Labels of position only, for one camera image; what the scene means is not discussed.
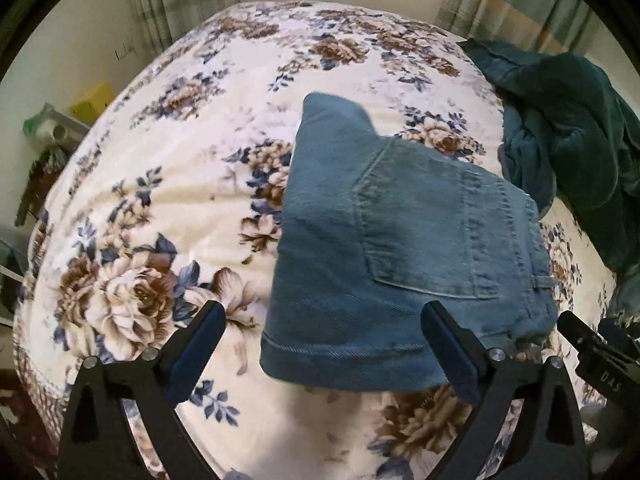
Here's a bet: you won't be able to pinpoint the blue denim pants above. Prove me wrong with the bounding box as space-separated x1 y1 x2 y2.
260 91 560 392

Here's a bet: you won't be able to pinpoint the dark green plush blanket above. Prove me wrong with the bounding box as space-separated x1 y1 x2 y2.
460 39 640 322

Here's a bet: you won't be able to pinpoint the green striped curtain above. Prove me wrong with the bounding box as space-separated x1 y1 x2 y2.
435 0 608 57
127 0 242 57

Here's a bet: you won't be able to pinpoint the green plastic bag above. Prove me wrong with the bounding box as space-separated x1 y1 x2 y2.
22 102 57 137

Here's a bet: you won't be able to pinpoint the grey side table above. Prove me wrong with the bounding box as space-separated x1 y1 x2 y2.
49 110 94 147

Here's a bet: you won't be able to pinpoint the floral bed blanket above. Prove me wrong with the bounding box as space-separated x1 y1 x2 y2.
12 0 622 480

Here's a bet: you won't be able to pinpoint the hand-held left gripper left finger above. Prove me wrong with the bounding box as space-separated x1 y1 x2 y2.
57 300 227 480

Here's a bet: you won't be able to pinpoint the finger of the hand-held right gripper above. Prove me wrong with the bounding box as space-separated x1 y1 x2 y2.
597 317 640 357
556 310 617 361

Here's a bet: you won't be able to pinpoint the yellow box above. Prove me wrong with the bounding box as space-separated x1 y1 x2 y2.
69 82 115 121

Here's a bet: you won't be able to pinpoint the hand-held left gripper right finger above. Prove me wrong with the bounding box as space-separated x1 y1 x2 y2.
421 301 591 480

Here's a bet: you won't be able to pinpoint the red patterned cloth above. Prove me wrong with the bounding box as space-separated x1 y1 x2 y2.
0 367 57 467

